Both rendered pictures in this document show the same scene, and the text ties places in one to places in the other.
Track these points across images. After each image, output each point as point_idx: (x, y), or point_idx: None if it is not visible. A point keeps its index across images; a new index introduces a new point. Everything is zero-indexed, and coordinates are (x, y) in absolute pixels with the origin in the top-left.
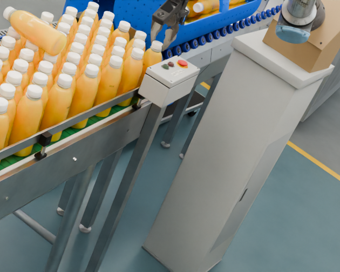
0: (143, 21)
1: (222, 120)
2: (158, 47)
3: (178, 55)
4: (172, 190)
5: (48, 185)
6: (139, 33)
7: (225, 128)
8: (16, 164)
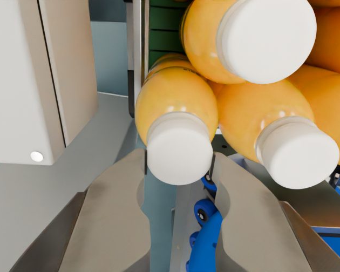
0: None
1: (60, 197)
2: (155, 133)
3: (38, 161)
4: (124, 125)
5: None
6: (313, 147)
7: (53, 190)
8: None
